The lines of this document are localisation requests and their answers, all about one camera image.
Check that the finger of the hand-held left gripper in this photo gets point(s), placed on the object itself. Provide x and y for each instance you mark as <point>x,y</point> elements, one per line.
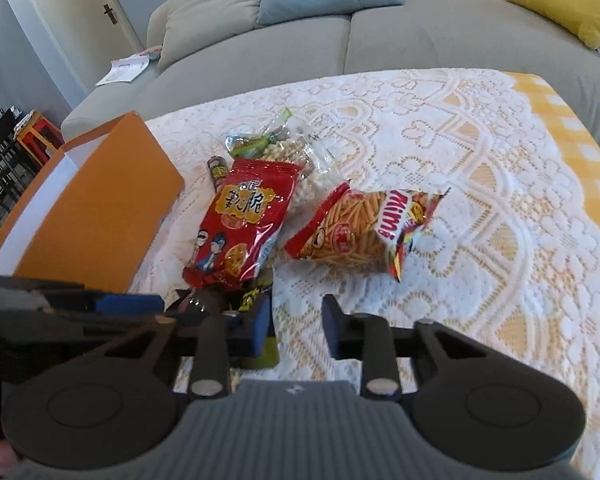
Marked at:
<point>130,303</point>
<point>30,282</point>

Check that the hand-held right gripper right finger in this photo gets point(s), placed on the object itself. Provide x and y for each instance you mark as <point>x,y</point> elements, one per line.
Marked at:
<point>332,327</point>

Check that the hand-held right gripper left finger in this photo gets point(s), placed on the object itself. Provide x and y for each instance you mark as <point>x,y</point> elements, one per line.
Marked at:
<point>260,325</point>

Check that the dark green snack packet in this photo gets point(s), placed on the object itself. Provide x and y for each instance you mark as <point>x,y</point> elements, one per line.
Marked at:
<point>200,305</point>

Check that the orange cardboard box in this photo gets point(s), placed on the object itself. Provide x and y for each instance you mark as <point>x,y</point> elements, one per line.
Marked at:
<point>95,210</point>

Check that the large red snack packet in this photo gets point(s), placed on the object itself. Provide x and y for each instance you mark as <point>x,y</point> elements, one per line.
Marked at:
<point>240,220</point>

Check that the red stick snack packet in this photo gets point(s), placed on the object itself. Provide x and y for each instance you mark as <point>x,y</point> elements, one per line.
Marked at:
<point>350,230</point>

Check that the black chair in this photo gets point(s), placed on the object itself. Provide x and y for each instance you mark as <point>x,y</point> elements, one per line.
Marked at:
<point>0,175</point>

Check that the yellow stool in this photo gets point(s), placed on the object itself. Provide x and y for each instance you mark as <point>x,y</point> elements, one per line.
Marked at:
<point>30,145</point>

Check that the dark brown snack stick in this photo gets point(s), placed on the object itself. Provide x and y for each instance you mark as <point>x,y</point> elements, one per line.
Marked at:
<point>216,172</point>

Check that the clear puffed snack bag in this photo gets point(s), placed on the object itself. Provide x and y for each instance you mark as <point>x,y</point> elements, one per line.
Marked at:
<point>310,170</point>

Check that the white paper booklet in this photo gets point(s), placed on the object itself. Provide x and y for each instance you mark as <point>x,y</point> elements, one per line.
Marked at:
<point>122,70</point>

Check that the small colourful packet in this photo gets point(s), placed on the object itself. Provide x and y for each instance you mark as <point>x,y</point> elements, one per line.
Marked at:
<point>155,53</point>

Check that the cream door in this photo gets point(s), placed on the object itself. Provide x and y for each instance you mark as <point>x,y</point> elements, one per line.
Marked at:
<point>70,20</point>

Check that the beige cushion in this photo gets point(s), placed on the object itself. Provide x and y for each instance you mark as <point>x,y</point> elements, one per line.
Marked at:
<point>215,10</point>

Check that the beige sofa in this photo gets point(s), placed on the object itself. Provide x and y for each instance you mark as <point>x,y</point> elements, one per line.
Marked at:
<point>430,35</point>

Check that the yellow checkered tablecloth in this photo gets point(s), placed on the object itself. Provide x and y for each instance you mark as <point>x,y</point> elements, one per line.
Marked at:
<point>580,135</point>

